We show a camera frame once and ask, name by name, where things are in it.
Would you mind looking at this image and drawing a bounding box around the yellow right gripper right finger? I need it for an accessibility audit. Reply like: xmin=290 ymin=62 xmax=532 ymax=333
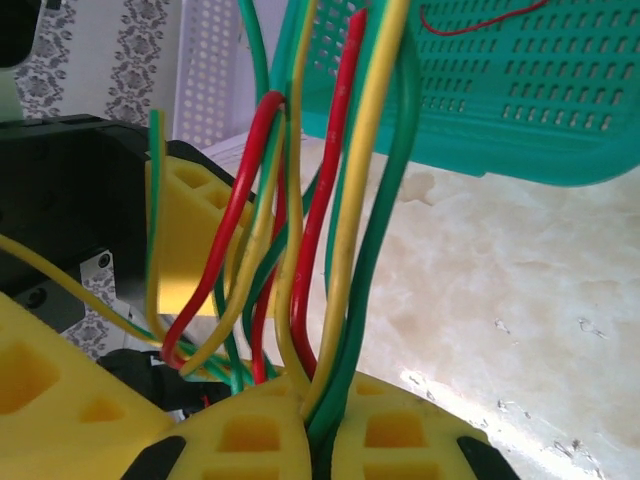
xmin=329 ymin=373 xmax=517 ymax=480

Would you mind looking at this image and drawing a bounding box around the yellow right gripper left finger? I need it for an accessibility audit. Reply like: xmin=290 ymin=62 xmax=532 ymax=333
xmin=119 ymin=372 xmax=312 ymax=480

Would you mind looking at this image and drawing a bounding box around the thin red wire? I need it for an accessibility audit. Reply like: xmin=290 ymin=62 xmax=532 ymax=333
xmin=162 ymin=89 xmax=290 ymax=386
xmin=418 ymin=0 xmax=549 ymax=37
xmin=289 ymin=10 xmax=371 ymax=381

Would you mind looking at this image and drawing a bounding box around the thin yellow wire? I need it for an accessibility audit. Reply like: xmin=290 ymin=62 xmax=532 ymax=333
xmin=273 ymin=0 xmax=319 ymax=389

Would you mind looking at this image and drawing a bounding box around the thin green wire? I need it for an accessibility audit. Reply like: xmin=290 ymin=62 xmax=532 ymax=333
xmin=214 ymin=0 xmax=291 ymax=396
xmin=304 ymin=47 xmax=424 ymax=480

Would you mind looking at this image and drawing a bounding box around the lavender plastic basket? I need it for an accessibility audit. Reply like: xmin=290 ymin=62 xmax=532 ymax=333
xmin=172 ymin=0 xmax=291 ymax=147

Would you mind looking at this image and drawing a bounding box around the teal plastic basket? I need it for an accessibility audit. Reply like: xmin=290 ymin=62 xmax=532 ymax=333
xmin=272 ymin=0 xmax=640 ymax=190

